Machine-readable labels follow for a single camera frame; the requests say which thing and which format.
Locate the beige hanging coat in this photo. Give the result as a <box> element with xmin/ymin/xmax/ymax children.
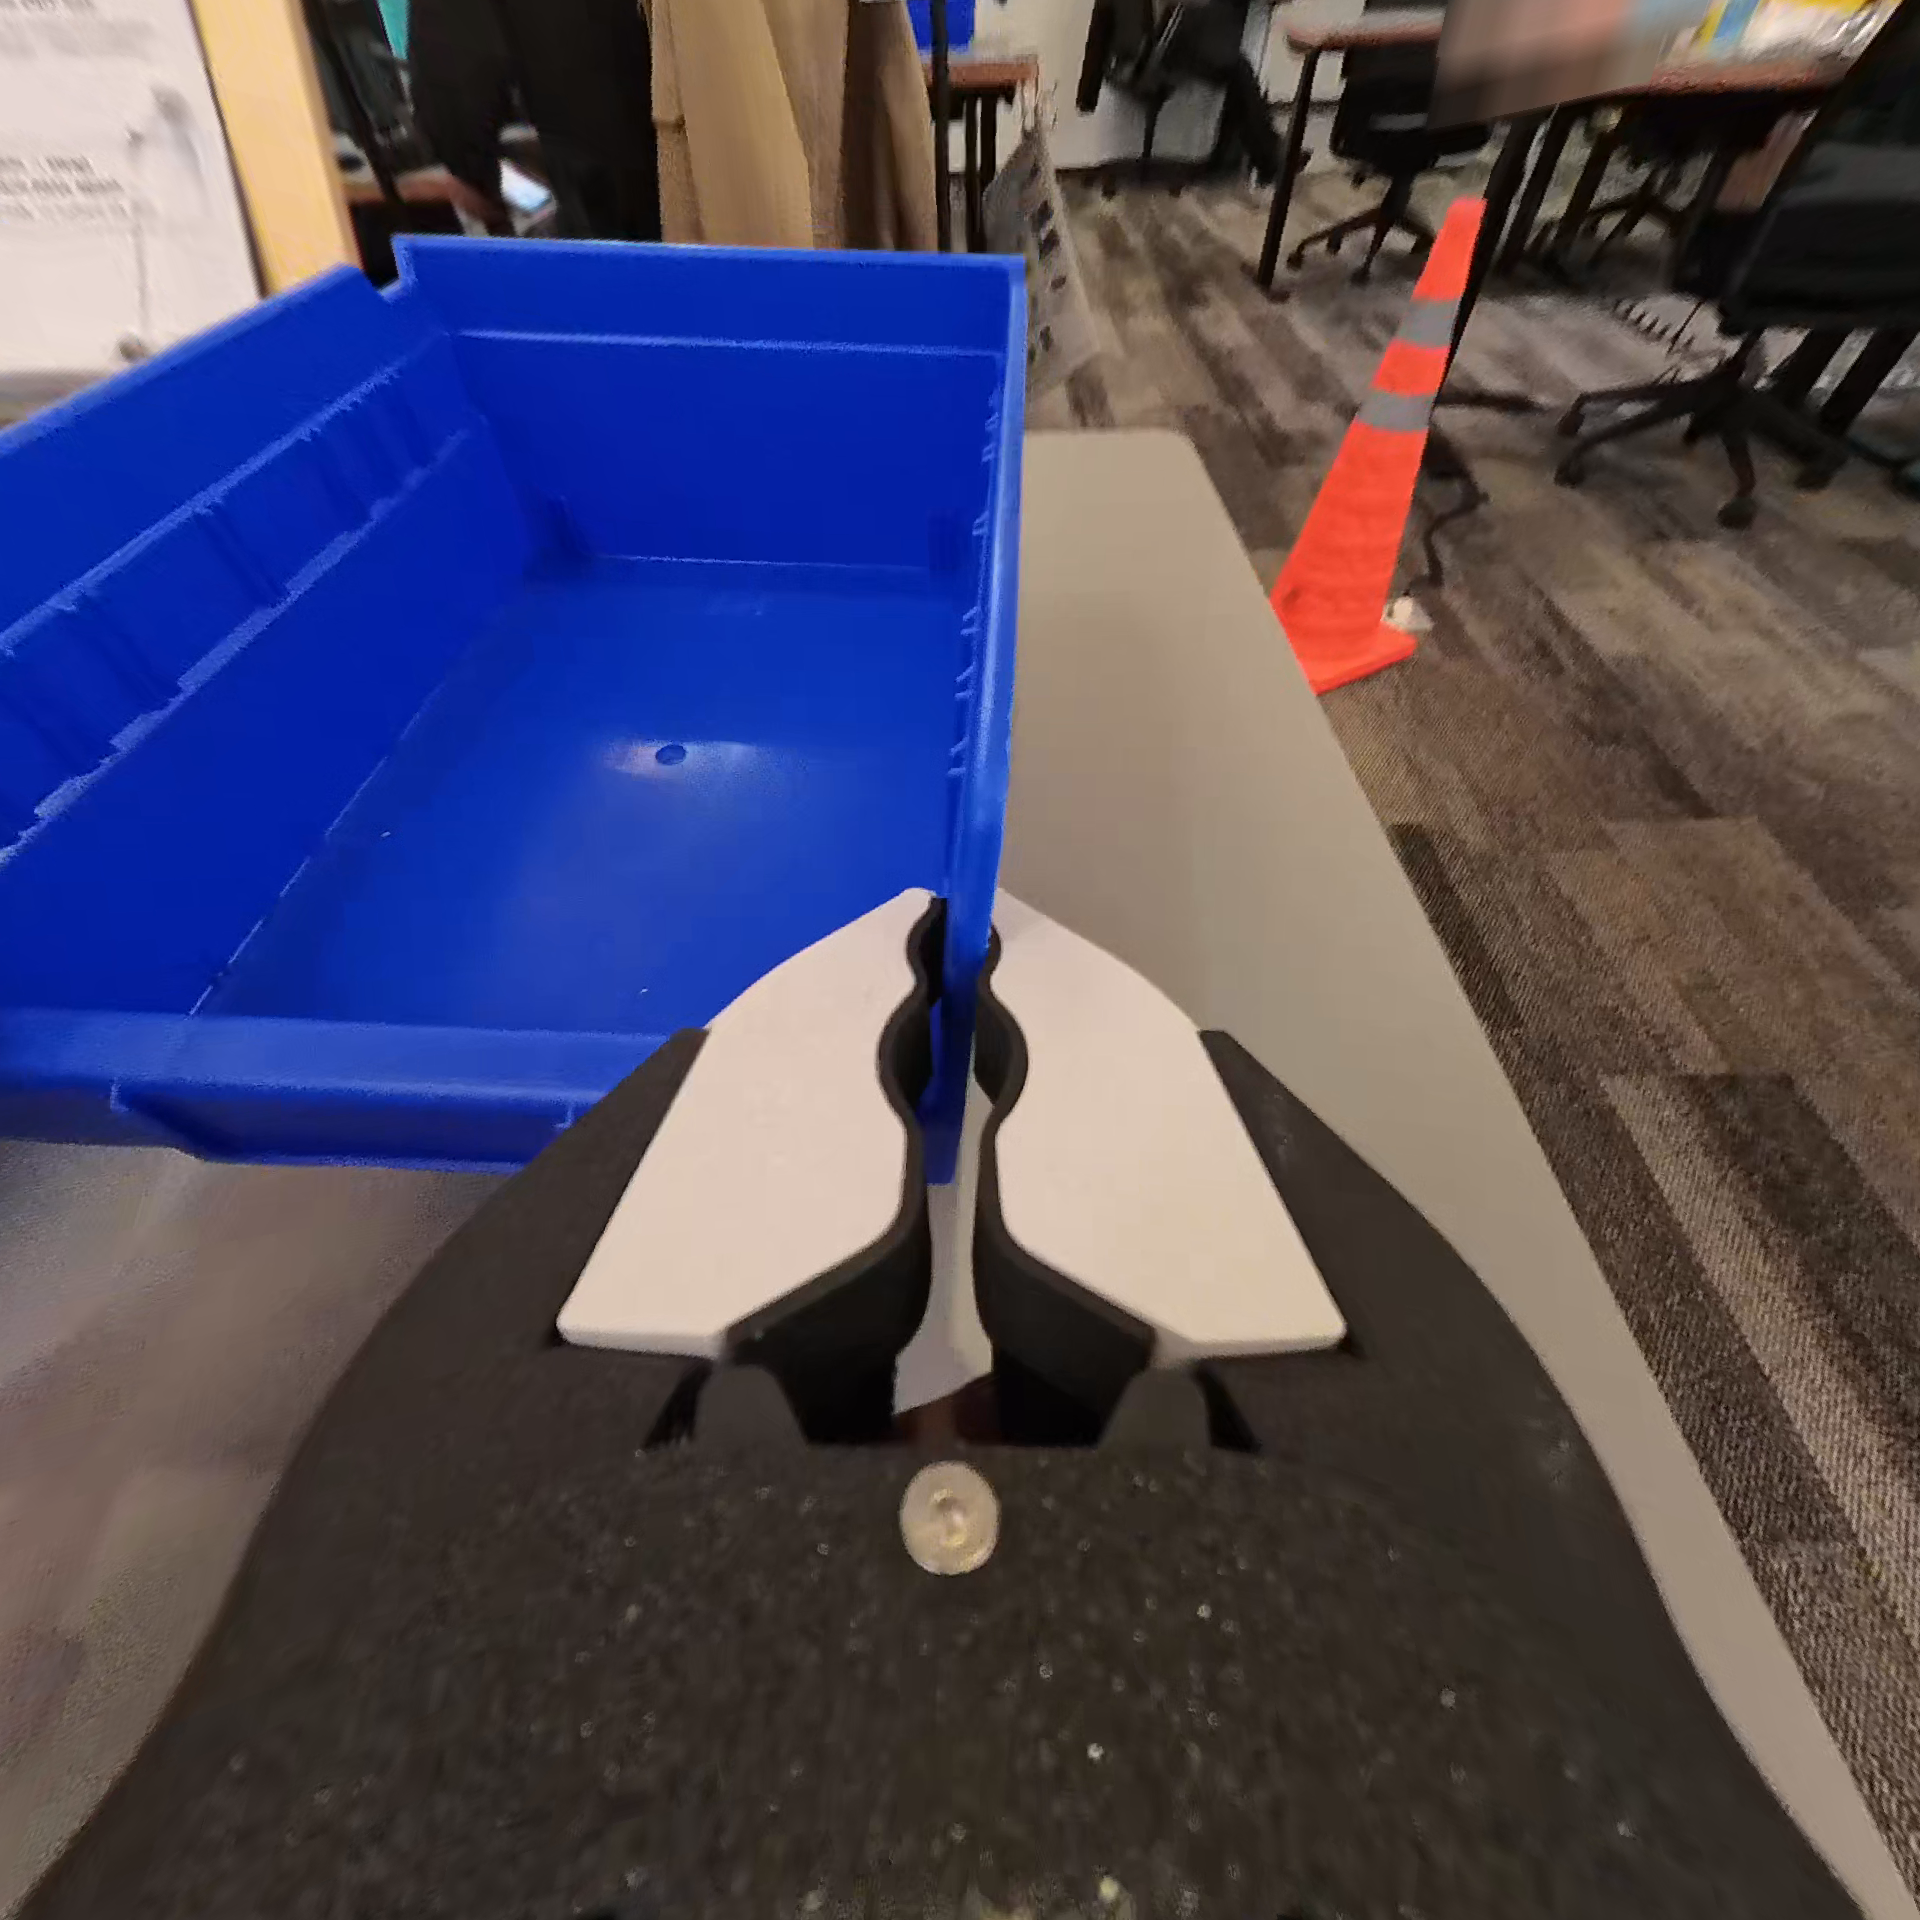
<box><xmin>647</xmin><ymin>0</ymin><xmax>941</xmax><ymax>255</ymax></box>

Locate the blue plastic bin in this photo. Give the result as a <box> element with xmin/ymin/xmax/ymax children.
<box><xmin>0</xmin><ymin>235</ymin><xmax>1030</xmax><ymax>1187</ymax></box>

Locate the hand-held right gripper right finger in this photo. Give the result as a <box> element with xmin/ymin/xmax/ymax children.
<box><xmin>970</xmin><ymin>890</ymin><xmax>1346</xmax><ymax>1449</ymax></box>

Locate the instruction sheet on tablet stand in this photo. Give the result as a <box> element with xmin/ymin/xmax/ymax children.
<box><xmin>0</xmin><ymin>0</ymin><xmax>362</xmax><ymax>377</ymax></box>

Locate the wooden office desk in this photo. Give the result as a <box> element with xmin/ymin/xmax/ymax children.
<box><xmin>1257</xmin><ymin>17</ymin><xmax>1449</xmax><ymax>296</ymax></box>

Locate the black hanging coat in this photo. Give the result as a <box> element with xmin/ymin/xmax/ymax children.
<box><xmin>406</xmin><ymin>0</ymin><xmax>663</xmax><ymax>243</ymax></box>

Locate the orange traffic cone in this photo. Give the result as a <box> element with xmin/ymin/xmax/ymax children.
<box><xmin>1271</xmin><ymin>200</ymin><xmax>1488</xmax><ymax>696</ymax></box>

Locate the large black office chair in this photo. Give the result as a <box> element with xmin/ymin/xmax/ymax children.
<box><xmin>1555</xmin><ymin>29</ymin><xmax>1920</xmax><ymax>531</ymax></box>

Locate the white printed poster panel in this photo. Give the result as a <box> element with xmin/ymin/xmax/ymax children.
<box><xmin>984</xmin><ymin>119</ymin><xmax>1105</xmax><ymax>395</ymax></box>

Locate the printed instruction sheet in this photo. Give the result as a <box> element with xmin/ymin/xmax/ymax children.
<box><xmin>0</xmin><ymin>0</ymin><xmax>265</xmax><ymax>377</ymax></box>

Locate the small wooden side desk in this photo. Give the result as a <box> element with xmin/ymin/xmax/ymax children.
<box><xmin>934</xmin><ymin>53</ymin><xmax>1041</xmax><ymax>255</ymax></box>

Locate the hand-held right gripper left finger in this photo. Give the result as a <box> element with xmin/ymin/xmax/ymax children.
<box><xmin>551</xmin><ymin>887</ymin><xmax>943</xmax><ymax>1449</ymax></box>

